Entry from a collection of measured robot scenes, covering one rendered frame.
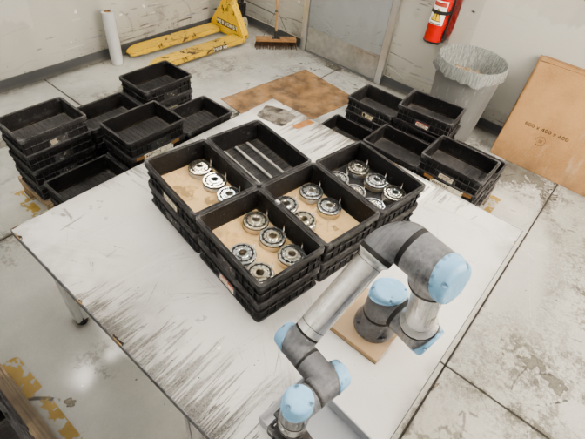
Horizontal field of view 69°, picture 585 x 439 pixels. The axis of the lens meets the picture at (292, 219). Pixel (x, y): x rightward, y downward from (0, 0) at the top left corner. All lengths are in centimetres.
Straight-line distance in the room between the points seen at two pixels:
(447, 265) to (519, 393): 168
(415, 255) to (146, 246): 116
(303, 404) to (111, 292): 93
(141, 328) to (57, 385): 87
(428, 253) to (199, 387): 85
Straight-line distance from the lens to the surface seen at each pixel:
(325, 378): 111
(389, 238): 106
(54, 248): 194
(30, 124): 309
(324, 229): 173
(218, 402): 146
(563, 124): 404
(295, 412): 105
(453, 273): 102
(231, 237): 166
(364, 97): 362
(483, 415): 248
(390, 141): 316
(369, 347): 157
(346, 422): 147
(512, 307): 294
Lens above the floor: 206
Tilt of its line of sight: 45 degrees down
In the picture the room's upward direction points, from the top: 8 degrees clockwise
